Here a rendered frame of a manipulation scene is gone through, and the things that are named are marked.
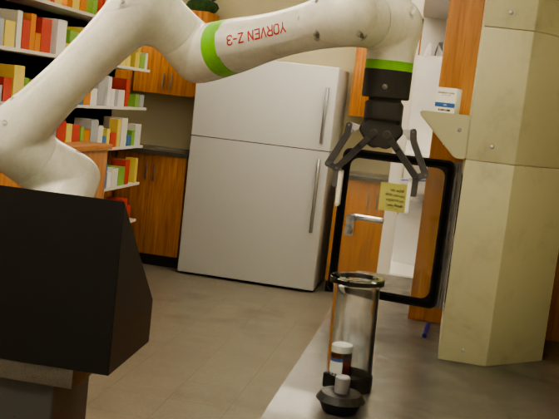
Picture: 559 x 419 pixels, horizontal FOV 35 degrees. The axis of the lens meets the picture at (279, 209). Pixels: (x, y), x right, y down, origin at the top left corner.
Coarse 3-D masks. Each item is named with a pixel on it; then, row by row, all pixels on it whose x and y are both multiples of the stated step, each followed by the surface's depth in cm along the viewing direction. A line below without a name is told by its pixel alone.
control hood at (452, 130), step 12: (432, 120) 204; (444, 120) 203; (456, 120) 203; (468, 120) 202; (444, 132) 204; (456, 132) 203; (468, 132) 203; (444, 144) 204; (456, 144) 203; (456, 156) 204
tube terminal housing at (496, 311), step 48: (480, 48) 205; (528, 48) 198; (480, 96) 201; (528, 96) 200; (480, 144) 202; (528, 144) 203; (480, 192) 203; (528, 192) 205; (480, 240) 204; (528, 240) 208; (480, 288) 206; (528, 288) 211; (480, 336) 207; (528, 336) 214
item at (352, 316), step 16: (336, 272) 180; (352, 272) 182; (336, 288) 176; (352, 288) 173; (368, 288) 172; (336, 304) 175; (352, 304) 173; (368, 304) 174; (336, 320) 175; (352, 320) 174; (368, 320) 174; (336, 336) 175; (352, 336) 174; (368, 336) 175; (336, 352) 176; (352, 352) 174; (368, 352) 176; (336, 368) 176; (352, 368) 175; (368, 368) 176
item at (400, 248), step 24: (360, 168) 242; (384, 168) 240; (432, 168) 236; (360, 192) 243; (384, 192) 240; (432, 192) 237; (360, 216) 243; (384, 216) 241; (408, 216) 239; (432, 216) 237; (360, 240) 244; (384, 240) 242; (408, 240) 240; (432, 240) 238; (360, 264) 244; (384, 264) 242; (408, 264) 240; (432, 264) 238; (384, 288) 243; (408, 288) 241
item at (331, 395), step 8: (336, 376) 165; (344, 376) 165; (336, 384) 164; (344, 384) 164; (320, 392) 164; (328, 392) 164; (336, 392) 164; (344, 392) 164; (352, 392) 165; (320, 400) 163; (328, 400) 162; (336, 400) 161; (344, 400) 161; (352, 400) 162; (360, 400) 163; (328, 408) 163; (336, 408) 162; (344, 408) 161; (352, 408) 162; (344, 416) 162
